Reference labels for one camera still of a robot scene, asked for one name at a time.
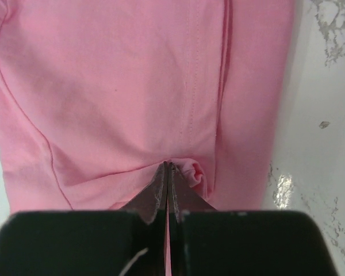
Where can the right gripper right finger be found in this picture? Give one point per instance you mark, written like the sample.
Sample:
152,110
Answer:
181,197

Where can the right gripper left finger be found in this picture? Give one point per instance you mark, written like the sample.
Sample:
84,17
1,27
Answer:
152,199

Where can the pink t-shirt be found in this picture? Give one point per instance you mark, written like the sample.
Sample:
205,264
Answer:
95,95

